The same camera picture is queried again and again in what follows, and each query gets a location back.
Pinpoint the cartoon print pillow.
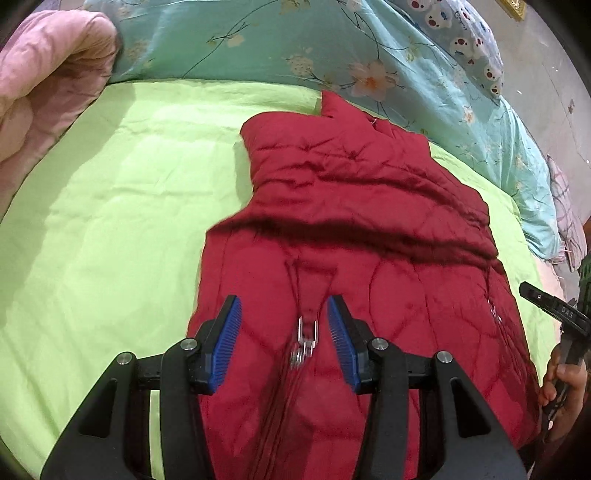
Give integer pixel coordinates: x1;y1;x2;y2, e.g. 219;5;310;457
391;0;504;100

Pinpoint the pink quilted blanket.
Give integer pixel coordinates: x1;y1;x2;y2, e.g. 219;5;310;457
1;9;118;213

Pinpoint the plaid pink cloth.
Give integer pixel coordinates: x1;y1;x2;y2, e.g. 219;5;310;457
546;155;588;272

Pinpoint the lime green bed sheet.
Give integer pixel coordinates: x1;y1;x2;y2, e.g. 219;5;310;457
0;79;562;480

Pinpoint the person's right hand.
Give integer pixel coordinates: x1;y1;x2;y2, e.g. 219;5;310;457
537;344;590;444

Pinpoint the teal floral duvet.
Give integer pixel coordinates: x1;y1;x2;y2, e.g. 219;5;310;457
84;1;560;259

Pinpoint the gold framed landscape painting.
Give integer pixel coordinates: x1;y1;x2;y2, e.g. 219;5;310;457
496;0;527;22

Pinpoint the red puffer jacket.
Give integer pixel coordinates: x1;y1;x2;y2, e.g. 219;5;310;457
188;92;540;479

